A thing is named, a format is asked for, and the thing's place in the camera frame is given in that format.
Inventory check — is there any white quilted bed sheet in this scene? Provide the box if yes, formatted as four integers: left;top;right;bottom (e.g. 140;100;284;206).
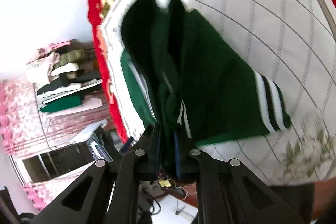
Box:
102;0;335;185

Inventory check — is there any pile of folded clothes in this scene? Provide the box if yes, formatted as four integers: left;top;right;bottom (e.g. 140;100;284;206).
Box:
26;40;102;108

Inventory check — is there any red floral blanket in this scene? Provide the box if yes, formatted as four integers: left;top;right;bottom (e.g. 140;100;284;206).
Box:
87;0;143;142

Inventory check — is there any folded green garment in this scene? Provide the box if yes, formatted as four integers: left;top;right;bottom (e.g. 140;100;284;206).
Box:
39;95;84;113

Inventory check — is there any white cloth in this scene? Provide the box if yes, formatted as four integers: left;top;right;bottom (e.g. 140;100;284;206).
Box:
69;119;108;144

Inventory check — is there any green cream varsity jacket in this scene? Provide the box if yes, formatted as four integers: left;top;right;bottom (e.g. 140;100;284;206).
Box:
120;0;291;176

